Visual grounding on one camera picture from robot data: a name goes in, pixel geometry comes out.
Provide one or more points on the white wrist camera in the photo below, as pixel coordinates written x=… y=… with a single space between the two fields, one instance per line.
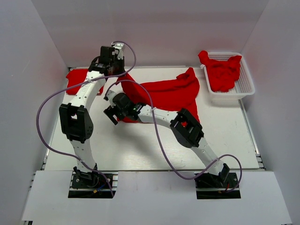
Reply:
x=110 y=95
x=118 y=49

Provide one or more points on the red t shirt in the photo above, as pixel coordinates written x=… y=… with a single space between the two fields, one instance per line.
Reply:
x=75 y=77
x=169 y=95

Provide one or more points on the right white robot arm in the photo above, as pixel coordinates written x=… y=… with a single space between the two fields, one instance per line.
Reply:
x=185 y=127

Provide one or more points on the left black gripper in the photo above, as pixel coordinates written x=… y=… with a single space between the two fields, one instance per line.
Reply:
x=122 y=62

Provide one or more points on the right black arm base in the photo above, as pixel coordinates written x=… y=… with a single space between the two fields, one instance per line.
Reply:
x=208 y=189

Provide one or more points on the white plastic basket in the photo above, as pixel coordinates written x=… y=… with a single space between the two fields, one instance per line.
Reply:
x=243 y=86

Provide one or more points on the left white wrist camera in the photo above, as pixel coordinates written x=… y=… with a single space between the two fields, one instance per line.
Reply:
x=118 y=49

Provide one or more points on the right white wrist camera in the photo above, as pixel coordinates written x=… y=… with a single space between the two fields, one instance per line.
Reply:
x=110 y=95

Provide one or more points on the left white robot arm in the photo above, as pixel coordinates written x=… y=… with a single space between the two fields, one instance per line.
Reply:
x=75 y=119

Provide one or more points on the red t shirts in basket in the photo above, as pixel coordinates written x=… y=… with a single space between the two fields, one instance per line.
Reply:
x=222 y=75

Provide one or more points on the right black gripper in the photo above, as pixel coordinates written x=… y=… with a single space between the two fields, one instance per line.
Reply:
x=110 y=111

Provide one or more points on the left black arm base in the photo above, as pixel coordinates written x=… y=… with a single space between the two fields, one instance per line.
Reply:
x=92 y=185

